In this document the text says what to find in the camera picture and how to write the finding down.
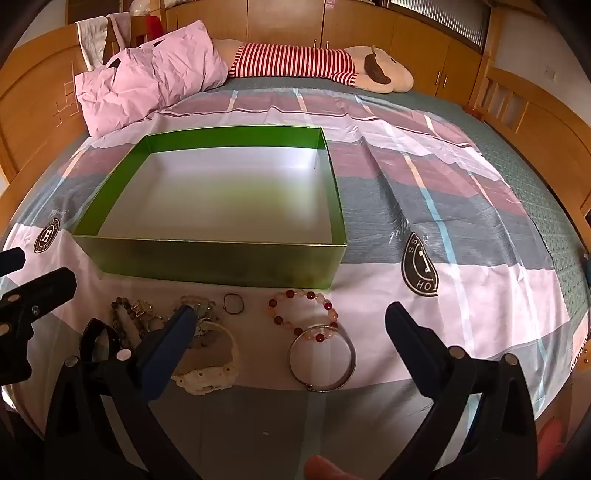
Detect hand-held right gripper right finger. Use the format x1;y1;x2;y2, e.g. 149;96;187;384
385;301;539;480

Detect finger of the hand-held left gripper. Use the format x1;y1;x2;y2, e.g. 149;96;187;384
0;267;78;384
0;248;26;277

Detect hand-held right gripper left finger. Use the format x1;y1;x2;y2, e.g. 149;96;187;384
44;305;204;480

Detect white wristwatch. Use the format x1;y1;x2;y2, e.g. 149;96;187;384
171;318;241;396

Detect brown bead bracelet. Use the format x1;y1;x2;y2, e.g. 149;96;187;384
110;296;162;344

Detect red and pink bead bracelet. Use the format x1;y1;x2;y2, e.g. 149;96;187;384
267;288;340;345

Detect green cardboard box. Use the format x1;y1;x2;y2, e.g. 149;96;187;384
71;126;348;291

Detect person's right hand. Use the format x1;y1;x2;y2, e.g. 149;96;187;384
306;455;356;480

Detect pink and grey checked blanket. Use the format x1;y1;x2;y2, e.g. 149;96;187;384
0;87;591;480

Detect silver bangle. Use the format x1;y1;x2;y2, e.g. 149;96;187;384
287;324;356;393

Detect wooden headboard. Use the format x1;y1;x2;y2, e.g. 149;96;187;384
0;21;155;195

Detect green bed mat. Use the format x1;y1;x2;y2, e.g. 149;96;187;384
222;76;591;333

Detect pink pillow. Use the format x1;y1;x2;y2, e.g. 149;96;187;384
75;19;230;138

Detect white garment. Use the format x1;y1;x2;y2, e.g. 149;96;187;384
75;17;117;66

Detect wooden footboard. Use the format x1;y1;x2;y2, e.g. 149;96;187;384
478;60;591;199

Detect pink garment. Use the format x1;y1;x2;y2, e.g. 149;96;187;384
107;12;145;48

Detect striped plush dog toy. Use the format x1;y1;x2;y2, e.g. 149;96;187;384
212;39;414;94

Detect white stuffed plastic bags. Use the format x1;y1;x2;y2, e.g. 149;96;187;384
128;0;168;20

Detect frosted glass window panel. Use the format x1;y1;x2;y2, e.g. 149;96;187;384
388;0;491;48

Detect clear bead bracelet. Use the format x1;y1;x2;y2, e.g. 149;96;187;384
178;295;218;324

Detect wooden wall cabinets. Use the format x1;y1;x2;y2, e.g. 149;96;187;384
152;0;492;90

